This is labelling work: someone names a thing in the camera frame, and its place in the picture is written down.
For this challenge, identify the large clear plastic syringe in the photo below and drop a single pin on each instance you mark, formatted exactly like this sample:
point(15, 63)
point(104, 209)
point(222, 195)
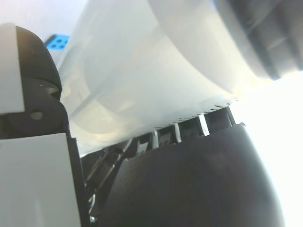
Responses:
point(142, 82)

